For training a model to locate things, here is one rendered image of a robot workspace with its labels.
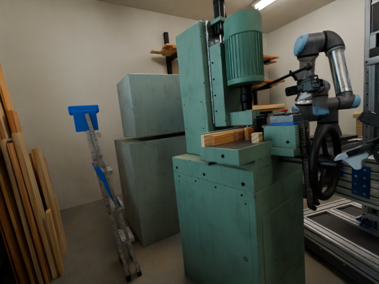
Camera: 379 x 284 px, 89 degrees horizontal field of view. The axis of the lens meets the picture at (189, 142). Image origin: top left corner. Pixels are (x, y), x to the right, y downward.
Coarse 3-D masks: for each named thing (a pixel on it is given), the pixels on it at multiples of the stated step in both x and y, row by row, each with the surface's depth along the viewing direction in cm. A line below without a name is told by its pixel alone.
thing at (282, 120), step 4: (284, 112) 86; (288, 112) 88; (292, 112) 84; (296, 112) 83; (272, 116) 83; (276, 116) 81; (280, 116) 79; (284, 116) 78; (288, 116) 77; (292, 116) 76; (296, 116) 77; (300, 116) 79; (272, 120) 82; (276, 120) 81; (280, 120) 80; (284, 120) 78; (288, 120) 77; (292, 120) 76; (296, 120) 77; (300, 120) 80; (272, 124) 82; (276, 124) 81; (280, 124) 80; (284, 124) 78; (288, 124) 77; (292, 124) 76; (296, 124) 77
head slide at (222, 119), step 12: (216, 48) 98; (216, 60) 100; (216, 72) 101; (216, 84) 102; (216, 96) 103; (228, 96) 102; (216, 108) 105; (228, 108) 102; (240, 108) 108; (216, 120) 106; (228, 120) 102
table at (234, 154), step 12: (228, 144) 83; (240, 144) 80; (252, 144) 77; (264, 144) 79; (204, 156) 83; (216, 156) 78; (228, 156) 73; (240, 156) 70; (252, 156) 74; (264, 156) 79; (288, 156) 76
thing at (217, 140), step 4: (232, 132) 91; (212, 136) 84; (216, 136) 84; (220, 136) 85; (224, 136) 87; (228, 136) 89; (232, 136) 90; (212, 140) 84; (216, 140) 84; (220, 140) 85; (224, 140) 87; (228, 140) 89; (232, 140) 90; (212, 144) 84; (216, 144) 84
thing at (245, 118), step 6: (234, 114) 100; (240, 114) 97; (246, 114) 94; (252, 114) 92; (258, 114) 96; (234, 120) 101; (240, 120) 98; (246, 120) 95; (252, 120) 93; (246, 126) 99
